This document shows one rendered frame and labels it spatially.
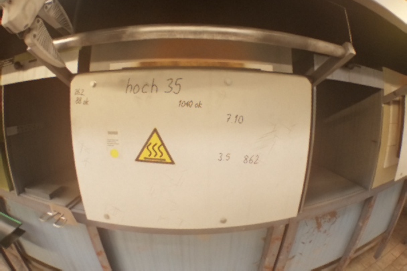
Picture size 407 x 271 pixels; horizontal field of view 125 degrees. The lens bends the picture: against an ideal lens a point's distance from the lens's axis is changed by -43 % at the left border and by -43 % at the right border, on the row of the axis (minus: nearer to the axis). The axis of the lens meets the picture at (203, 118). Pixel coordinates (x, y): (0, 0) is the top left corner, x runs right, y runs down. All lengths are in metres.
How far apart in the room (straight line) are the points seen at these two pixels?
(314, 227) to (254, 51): 0.83
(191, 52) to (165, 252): 0.77
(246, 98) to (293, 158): 0.20
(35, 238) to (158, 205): 0.98
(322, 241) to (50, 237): 1.43
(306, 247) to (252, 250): 0.32
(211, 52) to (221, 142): 0.27
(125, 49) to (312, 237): 1.13
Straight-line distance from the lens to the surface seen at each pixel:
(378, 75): 0.97
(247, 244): 0.86
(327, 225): 1.07
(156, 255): 0.88
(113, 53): 0.60
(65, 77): 0.53
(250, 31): 0.34
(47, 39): 0.38
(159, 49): 0.56
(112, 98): 0.44
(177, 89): 0.41
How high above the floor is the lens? 1.26
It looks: 5 degrees down
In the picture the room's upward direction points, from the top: straight up
